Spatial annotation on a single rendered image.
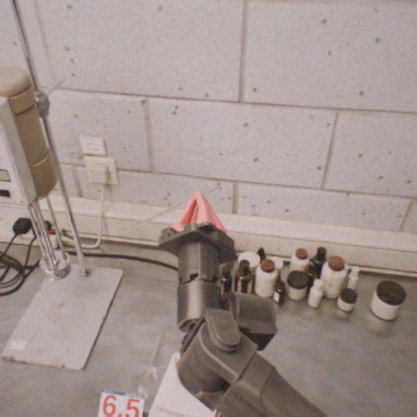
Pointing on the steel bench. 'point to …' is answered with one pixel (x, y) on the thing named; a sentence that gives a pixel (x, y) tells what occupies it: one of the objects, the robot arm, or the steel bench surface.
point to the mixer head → (22, 142)
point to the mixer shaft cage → (51, 262)
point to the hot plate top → (179, 397)
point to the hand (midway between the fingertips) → (197, 197)
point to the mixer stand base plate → (64, 319)
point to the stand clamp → (47, 95)
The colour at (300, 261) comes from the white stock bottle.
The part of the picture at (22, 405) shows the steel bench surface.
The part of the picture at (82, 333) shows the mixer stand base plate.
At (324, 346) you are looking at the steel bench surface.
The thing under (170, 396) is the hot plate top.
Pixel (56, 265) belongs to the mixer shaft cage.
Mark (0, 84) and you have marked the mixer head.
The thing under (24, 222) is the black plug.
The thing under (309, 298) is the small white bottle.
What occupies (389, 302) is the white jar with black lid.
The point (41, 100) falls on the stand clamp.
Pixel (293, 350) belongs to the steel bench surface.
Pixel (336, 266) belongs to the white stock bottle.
